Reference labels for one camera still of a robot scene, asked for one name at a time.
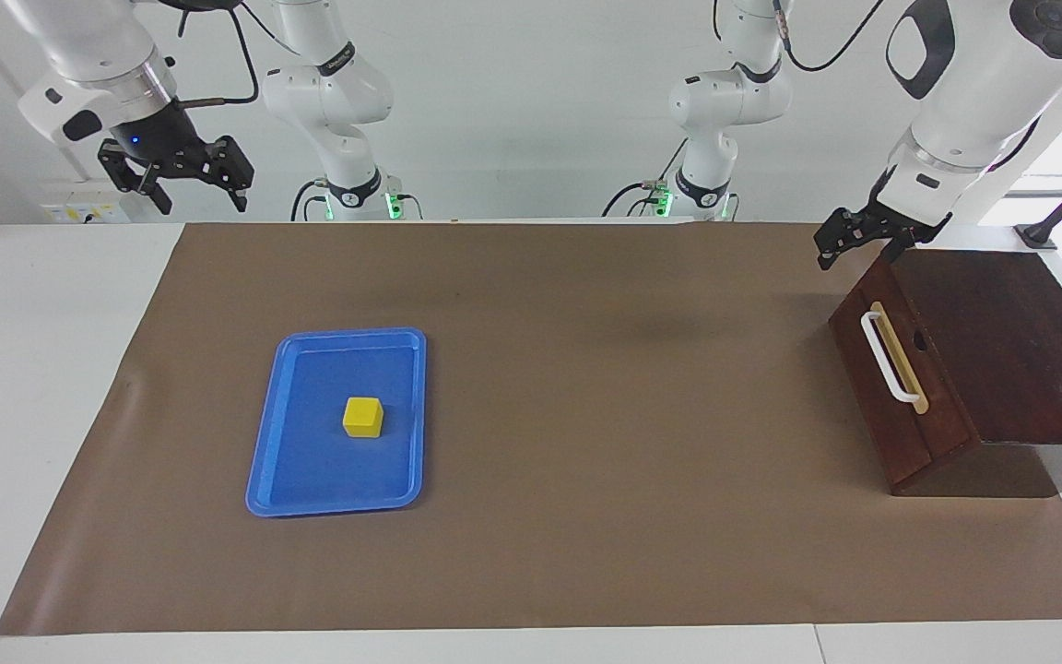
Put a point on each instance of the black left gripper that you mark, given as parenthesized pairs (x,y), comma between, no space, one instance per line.
(900,221)

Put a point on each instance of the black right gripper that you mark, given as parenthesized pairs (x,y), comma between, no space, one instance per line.
(162,138)

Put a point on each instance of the yellow cube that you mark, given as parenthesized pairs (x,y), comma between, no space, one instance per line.
(363,418)

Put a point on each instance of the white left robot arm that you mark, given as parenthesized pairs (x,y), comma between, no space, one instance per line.
(973,92)

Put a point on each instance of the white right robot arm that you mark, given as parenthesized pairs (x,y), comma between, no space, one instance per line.
(88,46)

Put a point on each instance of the dark wooden cabinet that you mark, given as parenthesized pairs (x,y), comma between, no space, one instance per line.
(1029,350)

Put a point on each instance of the blue plastic tray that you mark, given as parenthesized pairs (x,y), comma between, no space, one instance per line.
(310,461)

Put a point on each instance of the brown table mat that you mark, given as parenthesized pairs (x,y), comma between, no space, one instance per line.
(586,461)

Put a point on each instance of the white wall socket box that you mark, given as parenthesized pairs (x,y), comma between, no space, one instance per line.
(88,207)

